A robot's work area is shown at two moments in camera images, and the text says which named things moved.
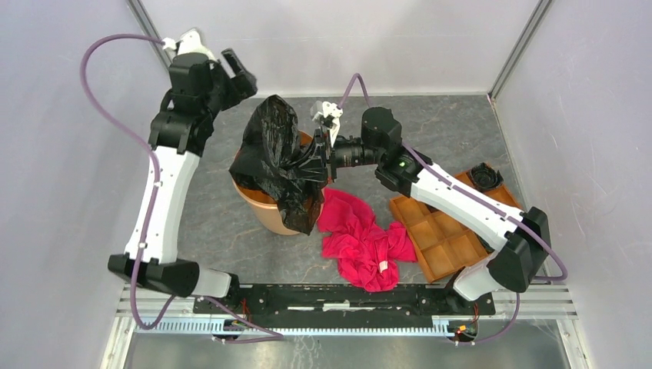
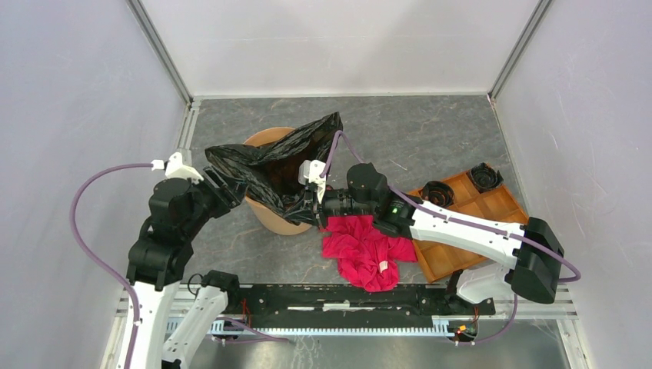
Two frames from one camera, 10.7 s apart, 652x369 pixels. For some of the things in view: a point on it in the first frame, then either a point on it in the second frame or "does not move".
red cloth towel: x=367 y=254 does not move
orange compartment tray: x=441 y=245 does not move
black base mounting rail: x=330 y=300 does not move
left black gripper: x=242 y=87 → x=229 y=194
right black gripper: x=314 y=163 → x=312 y=204
